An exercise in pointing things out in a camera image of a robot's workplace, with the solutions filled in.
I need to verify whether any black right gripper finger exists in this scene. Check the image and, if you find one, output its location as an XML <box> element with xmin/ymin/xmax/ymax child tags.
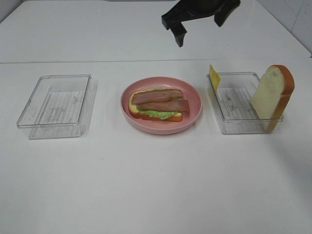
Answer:
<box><xmin>170</xmin><ymin>23</ymin><xmax>187</xmax><ymax>47</ymax></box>
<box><xmin>214</xmin><ymin>1</ymin><xmax>240</xmax><ymax>27</ymax></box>

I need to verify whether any bacon strip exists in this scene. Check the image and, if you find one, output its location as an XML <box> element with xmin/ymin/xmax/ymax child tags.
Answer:
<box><xmin>131</xmin><ymin>89</ymin><xmax>183</xmax><ymax>104</ymax></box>
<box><xmin>137</xmin><ymin>99</ymin><xmax>190</xmax><ymax>112</ymax></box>

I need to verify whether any right clear plastic container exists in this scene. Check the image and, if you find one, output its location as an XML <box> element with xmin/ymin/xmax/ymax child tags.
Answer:
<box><xmin>207</xmin><ymin>72</ymin><xmax>284</xmax><ymax>134</ymax></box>

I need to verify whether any clear plastic container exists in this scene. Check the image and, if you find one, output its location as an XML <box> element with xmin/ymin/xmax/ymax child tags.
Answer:
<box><xmin>17</xmin><ymin>74</ymin><xmax>97</xmax><ymax>139</ymax></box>
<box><xmin>207</xmin><ymin>72</ymin><xmax>284</xmax><ymax>134</ymax></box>

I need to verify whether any yellow cheese slice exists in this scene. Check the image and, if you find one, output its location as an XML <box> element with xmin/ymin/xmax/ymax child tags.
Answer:
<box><xmin>207</xmin><ymin>64</ymin><xmax>221</xmax><ymax>102</ymax></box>

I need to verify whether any green lettuce leaf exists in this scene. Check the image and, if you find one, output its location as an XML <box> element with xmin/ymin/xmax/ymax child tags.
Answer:
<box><xmin>136</xmin><ymin>88</ymin><xmax>182</xmax><ymax>121</ymax></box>

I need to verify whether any left clear plastic container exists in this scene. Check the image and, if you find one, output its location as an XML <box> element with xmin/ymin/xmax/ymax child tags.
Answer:
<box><xmin>17</xmin><ymin>74</ymin><xmax>97</xmax><ymax>139</ymax></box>

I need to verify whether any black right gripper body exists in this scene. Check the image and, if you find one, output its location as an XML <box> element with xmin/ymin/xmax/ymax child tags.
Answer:
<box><xmin>161</xmin><ymin>0</ymin><xmax>240</xmax><ymax>29</ymax></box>

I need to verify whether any pink round plate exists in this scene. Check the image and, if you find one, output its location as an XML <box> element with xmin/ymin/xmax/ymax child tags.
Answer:
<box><xmin>120</xmin><ymin>77</ymin><xmax>202</xmax><ymax>135</ymax></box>

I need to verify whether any bread slice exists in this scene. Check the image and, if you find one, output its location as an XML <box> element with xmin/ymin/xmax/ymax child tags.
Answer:
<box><xmin>128</xmin><ymin>88</ymin><xmax>183</xmax><ymax>122</ymax></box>
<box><xmin>251</xmin><ymin>64</ymin><xmax>295</xmax><ymax>133</ymax></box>

